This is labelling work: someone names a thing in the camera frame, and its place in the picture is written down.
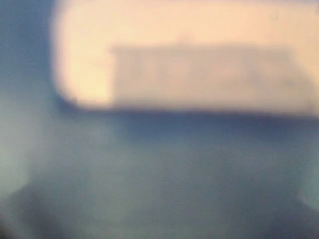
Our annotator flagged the clear plastic measuring container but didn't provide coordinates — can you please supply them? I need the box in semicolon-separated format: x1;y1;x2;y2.
50;0;319;117

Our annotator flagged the blue plastic container lid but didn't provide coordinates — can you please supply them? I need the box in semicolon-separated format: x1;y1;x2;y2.
0;0;319;239

